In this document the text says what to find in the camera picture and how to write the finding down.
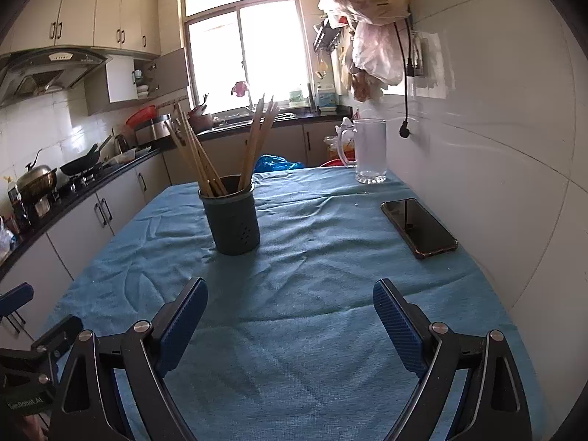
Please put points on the kitchen window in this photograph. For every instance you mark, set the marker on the kitchen window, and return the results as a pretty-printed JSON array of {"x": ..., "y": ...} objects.
[{"x": 266, "y": 55}]

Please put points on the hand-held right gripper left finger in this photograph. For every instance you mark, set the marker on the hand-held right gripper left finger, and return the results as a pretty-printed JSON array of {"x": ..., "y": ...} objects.
[{"x": 183, "y": 326}]

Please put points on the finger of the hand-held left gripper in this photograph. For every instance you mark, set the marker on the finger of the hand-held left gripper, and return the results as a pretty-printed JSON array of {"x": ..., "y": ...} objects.
[
  {"x": 16, "y": 297},
  {"x": 59, "y": 337}
]

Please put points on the pink cloth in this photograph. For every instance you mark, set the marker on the pink cloth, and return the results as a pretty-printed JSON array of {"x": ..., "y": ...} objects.
[{"x": 239, "y": 88}]

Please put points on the gas stove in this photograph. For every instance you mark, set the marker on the gas stove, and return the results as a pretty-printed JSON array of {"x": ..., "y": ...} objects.
[{"x": 80, "y": 181}]

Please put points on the clear glass mug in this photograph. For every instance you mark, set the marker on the clear glass mug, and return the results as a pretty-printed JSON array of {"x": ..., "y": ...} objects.
[{"x": 370, "y": 151}]

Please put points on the grey perforated utensil holder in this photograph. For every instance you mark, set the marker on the grey perforated utensil holder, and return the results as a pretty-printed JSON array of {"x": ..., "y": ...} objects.
[{"x": 229, "y": 225}]

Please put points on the range hood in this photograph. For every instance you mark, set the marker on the range hood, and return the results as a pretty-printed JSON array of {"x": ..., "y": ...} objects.
[{"x": 50, "y": 71}]

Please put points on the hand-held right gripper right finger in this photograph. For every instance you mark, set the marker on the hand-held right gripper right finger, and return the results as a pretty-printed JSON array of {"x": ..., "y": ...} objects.
[{"x": 399, "y": 326}]

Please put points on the lidded metal wok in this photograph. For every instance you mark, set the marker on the lidded metal wok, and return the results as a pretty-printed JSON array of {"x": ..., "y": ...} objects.
[{"x": 36, "y": 181}]

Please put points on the blue plastic bag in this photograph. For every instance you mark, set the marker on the blue plastic bag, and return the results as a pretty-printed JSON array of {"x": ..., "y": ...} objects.
[{"x": 275, "y": 164}]

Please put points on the red plastic basin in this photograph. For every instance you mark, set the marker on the red plastic basin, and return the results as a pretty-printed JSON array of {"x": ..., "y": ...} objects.
[{"x": 141, "y": 116}]

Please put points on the steel kettle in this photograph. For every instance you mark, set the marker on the steel kettle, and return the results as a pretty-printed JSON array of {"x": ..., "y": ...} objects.
[{"x": 121, "y": 144}]

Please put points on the brown clay pot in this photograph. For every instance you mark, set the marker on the brown clay pot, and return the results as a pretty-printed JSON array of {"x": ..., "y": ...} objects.
[{"x": 200, "y": 121}]

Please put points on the large red floor basin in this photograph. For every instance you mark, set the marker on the large red floor basin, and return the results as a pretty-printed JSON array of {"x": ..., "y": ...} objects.
[{"x": 333, "y": 163}]

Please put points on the black smartphone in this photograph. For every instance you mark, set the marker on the black smartphone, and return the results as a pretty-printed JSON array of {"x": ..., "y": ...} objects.
[{"x": 418, "y": 227}]

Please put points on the black frying wok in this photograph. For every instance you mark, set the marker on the black frying wok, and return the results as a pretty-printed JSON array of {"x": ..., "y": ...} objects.
[{"x": 82, "y": 163}]

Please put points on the blue towel tablecloth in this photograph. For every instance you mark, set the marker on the blue towel tablecloth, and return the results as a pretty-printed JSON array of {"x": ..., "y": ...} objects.
[{"x": 312, "y": 285}]

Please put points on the bunch of wooden chopsticks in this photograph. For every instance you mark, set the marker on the bunch of wooden chopsticks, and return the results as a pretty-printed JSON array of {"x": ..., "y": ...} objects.
[{"x": 252, "y": 151}]

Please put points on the black wall shelf rack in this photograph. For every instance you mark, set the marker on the black wall shelf rack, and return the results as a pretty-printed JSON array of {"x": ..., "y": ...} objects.
[{"x": 328, "y": 36}]

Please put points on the brown hanging bag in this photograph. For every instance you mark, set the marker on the brown hanging bag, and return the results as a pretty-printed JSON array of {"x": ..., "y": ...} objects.
[{"x": 365, "y": 87}]

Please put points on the white wall socket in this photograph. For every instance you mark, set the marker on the white wall socket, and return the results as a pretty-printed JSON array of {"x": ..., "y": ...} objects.
[{"x": 425, "y": 55}]

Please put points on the beige upper kitchen cabinets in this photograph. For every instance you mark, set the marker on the beige upper kitchen cabinets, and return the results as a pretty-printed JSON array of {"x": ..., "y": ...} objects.
[{"x": 92, "y": 9}]

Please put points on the clear hanging plastic bag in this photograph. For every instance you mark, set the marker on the clear hanging plastic bag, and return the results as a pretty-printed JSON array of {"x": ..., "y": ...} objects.
[{"x": 376, "y": 53}]

